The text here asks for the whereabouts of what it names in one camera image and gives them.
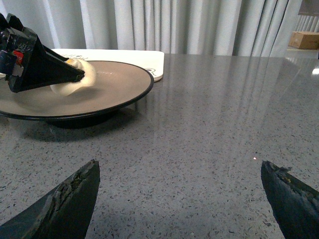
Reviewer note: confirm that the white rectangular tray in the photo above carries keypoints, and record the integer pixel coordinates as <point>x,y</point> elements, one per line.
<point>152,61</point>

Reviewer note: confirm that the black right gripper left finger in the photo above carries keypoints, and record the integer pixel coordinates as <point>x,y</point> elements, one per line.
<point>63,213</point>

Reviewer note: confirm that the white steamed bun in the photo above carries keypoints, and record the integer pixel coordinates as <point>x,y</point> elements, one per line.
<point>89,79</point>

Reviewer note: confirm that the grey pleated curtain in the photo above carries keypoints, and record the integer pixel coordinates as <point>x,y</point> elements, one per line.
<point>259,28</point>

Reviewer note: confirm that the beige plate black rim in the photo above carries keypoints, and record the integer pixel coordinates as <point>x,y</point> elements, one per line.
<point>118,85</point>

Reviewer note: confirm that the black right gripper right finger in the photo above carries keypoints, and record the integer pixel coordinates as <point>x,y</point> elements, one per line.
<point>295,205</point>

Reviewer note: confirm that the brown cardboard box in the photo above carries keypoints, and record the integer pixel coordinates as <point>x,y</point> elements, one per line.
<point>304,40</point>

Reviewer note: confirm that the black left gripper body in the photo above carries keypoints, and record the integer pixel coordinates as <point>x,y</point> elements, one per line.
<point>16,47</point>

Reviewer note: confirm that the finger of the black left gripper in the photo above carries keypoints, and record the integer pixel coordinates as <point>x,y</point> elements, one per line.
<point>49,70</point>
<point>51,52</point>

